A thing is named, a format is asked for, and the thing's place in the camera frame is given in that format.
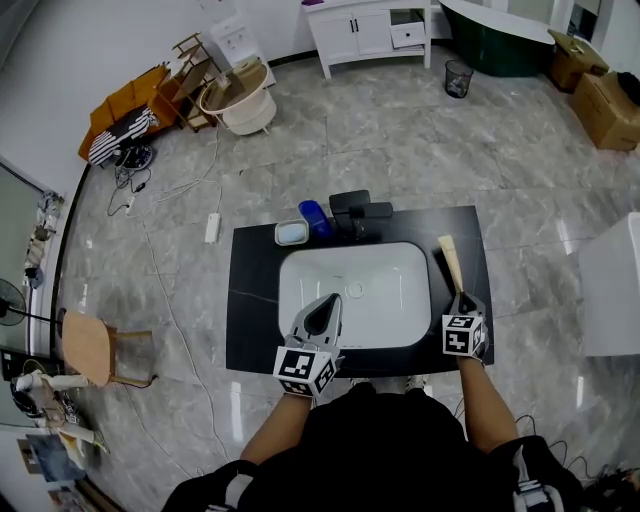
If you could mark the black sink counter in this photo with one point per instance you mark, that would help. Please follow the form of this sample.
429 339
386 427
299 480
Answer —
252 305

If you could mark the black white striped cloth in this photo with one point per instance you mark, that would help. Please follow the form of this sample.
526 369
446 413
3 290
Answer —
120 135

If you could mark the person's right forearm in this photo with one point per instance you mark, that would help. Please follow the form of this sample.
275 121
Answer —
487 405

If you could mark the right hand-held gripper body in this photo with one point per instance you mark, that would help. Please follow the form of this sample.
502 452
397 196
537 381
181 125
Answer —
462 335

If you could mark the wooden chair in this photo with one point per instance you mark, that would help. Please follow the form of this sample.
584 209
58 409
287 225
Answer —
87 347

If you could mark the person's black clothing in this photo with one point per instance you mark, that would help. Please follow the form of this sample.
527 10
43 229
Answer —
380 450

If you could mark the small cardboard box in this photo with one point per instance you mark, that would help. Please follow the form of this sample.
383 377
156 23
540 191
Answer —
575 62

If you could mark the black bag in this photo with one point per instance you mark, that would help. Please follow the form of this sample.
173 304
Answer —
631 87

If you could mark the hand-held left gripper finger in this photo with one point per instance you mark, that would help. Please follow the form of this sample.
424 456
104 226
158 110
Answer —
330 317
316 316

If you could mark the grey soap dish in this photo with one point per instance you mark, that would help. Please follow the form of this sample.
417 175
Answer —
291 232

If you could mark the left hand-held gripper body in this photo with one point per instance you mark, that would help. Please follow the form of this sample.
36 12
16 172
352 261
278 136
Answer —
300 367

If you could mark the person's right shoe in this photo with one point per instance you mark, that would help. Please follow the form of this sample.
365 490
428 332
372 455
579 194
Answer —
416 383

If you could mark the white sink basin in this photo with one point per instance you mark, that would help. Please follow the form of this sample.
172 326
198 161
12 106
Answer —
320 280

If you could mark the black mesh waste bin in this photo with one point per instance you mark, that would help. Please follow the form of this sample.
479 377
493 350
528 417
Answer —
458 79

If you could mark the dark green bathtub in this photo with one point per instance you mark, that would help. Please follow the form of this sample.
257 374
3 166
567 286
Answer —
492 42

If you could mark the white power strip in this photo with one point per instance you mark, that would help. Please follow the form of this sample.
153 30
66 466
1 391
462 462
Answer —
212 228

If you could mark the round white side table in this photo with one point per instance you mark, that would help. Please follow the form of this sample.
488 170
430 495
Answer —
247 107

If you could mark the round black device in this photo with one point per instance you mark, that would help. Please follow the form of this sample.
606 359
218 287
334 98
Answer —
138 157

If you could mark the blue cup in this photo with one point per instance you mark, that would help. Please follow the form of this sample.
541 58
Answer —
315 217

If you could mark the white water dispenser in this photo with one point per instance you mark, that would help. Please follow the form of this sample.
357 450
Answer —
235 37

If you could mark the large cardboard box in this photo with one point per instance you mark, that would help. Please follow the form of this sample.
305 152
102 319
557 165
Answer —
607 112

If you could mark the white vanity cabinet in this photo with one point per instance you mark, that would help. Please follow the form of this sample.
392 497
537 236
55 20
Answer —
350 35

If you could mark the person's left shoe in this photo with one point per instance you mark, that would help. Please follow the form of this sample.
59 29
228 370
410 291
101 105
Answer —
361 382

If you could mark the person's shoe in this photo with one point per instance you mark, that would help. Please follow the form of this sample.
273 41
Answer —
416 383
361 382

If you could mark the orange sofa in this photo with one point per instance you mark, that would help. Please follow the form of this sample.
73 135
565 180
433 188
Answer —
117 100

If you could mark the black standing fan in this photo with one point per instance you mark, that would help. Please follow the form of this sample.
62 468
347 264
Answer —
11 302

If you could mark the black faucet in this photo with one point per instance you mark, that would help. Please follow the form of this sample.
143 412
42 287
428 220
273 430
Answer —
352 206

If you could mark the wooden shelf rack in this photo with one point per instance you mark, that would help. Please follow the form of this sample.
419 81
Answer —
192 75

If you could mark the person's left forearm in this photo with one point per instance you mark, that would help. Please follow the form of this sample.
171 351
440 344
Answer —
275 430

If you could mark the purple cloth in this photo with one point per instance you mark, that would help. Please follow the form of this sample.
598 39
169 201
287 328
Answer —
312 3

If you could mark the silver sink drain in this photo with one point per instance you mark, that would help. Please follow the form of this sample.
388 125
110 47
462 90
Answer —
356 289

